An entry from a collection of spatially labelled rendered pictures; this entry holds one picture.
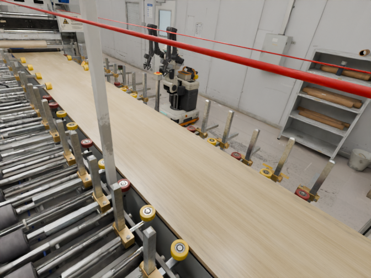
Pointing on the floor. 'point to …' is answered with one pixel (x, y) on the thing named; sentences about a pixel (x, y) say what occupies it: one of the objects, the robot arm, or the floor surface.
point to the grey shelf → (312, 128)
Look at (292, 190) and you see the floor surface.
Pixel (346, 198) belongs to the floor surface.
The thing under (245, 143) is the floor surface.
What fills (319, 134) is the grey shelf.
